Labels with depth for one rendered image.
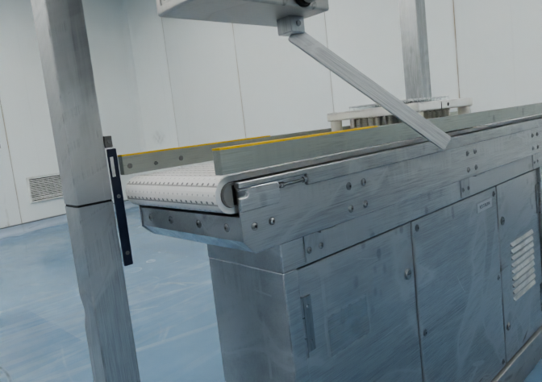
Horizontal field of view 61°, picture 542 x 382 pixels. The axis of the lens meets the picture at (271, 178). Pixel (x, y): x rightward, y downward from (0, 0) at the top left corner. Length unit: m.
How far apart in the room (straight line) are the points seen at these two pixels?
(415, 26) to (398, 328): 0.94
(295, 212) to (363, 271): 0.27
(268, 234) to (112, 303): 0.33
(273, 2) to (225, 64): 4.85
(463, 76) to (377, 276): 3.27
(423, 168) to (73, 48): 0.66
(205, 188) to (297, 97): 4.23
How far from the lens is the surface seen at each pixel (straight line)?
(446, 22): 4.17
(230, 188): 0.60
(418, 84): 1.56
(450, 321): 1.22
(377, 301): 0.95
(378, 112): 1.04
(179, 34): 6.05
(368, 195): 0.81
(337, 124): 1.12
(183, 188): 0.65
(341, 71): 0.72
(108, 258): 0.83
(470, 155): 1.15
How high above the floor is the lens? 0.87
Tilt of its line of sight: 7 degrees down
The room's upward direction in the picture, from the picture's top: 6 degrees counter-clockwise
